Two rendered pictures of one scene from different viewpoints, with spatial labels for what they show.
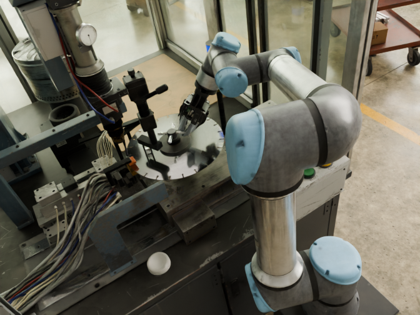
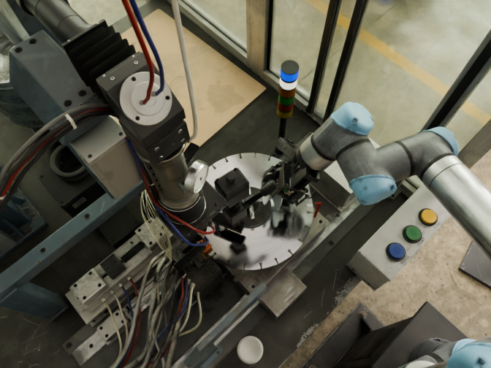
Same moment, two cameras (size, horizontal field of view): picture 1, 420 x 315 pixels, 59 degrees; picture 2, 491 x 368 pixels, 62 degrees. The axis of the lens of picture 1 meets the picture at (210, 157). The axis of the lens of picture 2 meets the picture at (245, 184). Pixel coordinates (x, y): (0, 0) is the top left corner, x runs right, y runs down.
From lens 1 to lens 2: 0.65 m
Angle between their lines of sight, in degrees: 23
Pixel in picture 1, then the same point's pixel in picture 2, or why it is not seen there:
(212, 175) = not seen: hidden behind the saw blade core
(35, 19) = (108, 161)
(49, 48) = (123, 184)
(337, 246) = not seen: hidden behind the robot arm
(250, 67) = (401, 169)
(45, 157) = (44, 202)
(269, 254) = not seen: outside the picture
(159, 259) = (250, 347)
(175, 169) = (264, 251)
